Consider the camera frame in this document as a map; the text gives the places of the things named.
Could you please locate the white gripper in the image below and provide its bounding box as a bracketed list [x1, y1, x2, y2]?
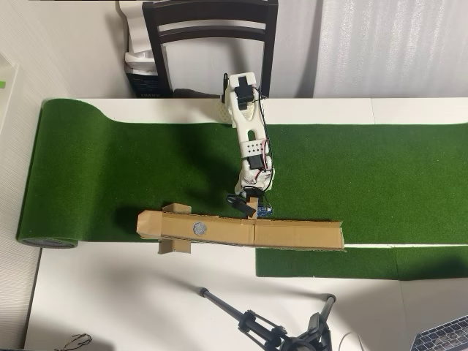
[235, 156, 276, 199]

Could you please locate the cardboard ramp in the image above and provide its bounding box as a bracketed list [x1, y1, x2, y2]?
[136, 203, 347, 255]

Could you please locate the black box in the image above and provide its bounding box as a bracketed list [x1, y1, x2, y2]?
[126, 71, 173, 99]

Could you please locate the long green putting mat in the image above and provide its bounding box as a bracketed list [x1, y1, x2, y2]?
[16, 97, 468, 250]

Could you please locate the black tripod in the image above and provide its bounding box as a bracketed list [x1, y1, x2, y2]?
[197, 287, 337, 351]

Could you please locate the dark wooden chair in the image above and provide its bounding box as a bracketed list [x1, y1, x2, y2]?
[141, 0, 279, 99]

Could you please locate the white appliance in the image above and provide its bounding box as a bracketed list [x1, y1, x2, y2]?
[116, 0, 170, 74]

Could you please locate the white curtain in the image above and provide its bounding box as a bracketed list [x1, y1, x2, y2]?
[313, 0, 468, 98]

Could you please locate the laptop keyboard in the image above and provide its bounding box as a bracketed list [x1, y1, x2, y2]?
[409, 316, 468, 351]

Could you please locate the red white servo wire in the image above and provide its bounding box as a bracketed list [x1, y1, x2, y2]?
[251, 167, 272, 186]

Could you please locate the black servo cable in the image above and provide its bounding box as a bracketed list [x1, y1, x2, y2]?
[254, 85, 274, 173]

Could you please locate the thin white cable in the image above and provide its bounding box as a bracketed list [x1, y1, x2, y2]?
[338, 331, 365, 351]

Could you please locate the thin black wire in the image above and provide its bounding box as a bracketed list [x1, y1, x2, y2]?
[61, 333, 92, 349]

